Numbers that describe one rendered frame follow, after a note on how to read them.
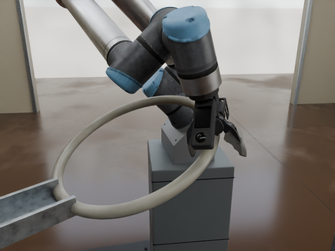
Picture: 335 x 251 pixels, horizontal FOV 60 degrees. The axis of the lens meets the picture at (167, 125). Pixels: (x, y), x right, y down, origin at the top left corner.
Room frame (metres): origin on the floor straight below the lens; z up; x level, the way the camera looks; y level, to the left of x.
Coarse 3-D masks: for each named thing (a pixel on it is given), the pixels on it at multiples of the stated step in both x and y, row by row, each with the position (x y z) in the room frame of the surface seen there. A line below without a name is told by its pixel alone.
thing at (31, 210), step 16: (16, 192) 0.60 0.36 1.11; (32, 192) 0.62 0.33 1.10; (48, 192) 0.65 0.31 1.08; (0, 208) 0.58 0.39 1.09; (16, 208) 0.60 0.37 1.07; (32, 208) 0.60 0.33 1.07; (48, 208) 0.54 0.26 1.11; (64, 208) 0.56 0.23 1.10; (0, 224) 0.49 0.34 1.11; (16, 224) 0.50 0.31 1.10; (32, 224) 0.52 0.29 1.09; (48, 224) 0.54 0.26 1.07; (0, 240) 0.48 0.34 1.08; (16, 240) 0.49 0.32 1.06
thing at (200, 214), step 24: (168, 168) 1.22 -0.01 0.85; (216, 168) 1.23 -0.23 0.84; (192, 192) 1.22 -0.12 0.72; (216, 192) 1.23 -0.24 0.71; (168, 216) 1.20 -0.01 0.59; (192, 216) 1.22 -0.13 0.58; (216, 216) 1.23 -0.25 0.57; (168, 240) 1.20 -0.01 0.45; (192, 240) 1.22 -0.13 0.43; (216, 240) 1.23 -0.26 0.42
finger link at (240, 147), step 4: (228, 132) 0.64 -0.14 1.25; (240, 132) 0.68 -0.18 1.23; (224, 136) 0.64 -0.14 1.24; (228, 136) 0.64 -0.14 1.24; (232, 136) 0.64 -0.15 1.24; (240, 136) 0.67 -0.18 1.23; (228, 140) 0.64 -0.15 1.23; (232, 140) 0.64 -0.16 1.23; (236, 140) 0.64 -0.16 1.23; (232, 144) 0.64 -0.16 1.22; (236, 144) 0.64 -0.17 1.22; (240, 144) 0.64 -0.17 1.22; (244, 144) 0.65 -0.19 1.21; (236, 148) 0.65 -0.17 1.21; (240, 148) 0.64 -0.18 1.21; (244, 148) 0.65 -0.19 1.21; (240, 152) 0.65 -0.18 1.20; (244, 152) 0.65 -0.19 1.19; (244, 156) 0.66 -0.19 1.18
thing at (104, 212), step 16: (160, 96) 0.96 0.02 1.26; (176, 96) 0.92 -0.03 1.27; (112, 112) 0.96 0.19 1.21; (128, 112) 0.97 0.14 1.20; (96, 128) 0.92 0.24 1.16; (64, 160) 0.77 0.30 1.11; (208, 160) 0.61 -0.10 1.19; (192, 176) 0.57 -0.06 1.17; (64, 192) 0.63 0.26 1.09; (160, 192) 0.54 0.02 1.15; (176, 192) 0.54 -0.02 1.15; (80, 208) 0.56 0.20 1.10; (96, 208) 0.54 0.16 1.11; (112, 208) 0.53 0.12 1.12; (128, 208) 0.52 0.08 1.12; (144, 208) 0.52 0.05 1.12
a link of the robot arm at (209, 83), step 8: (216, 72) 0.61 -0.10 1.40; (184, 80) 0.61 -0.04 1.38; (192, 80) 0.60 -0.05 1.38; (200, 80) 0.59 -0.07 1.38; (208, 80) 0.60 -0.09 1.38; (216, 80) 0.61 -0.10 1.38; (184, 88) 0.62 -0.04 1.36; (192, 88) 0.60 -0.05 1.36; (200, 88) 0.60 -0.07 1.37; (208, 88) 0.60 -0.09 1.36; (216, 88) 0.61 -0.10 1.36
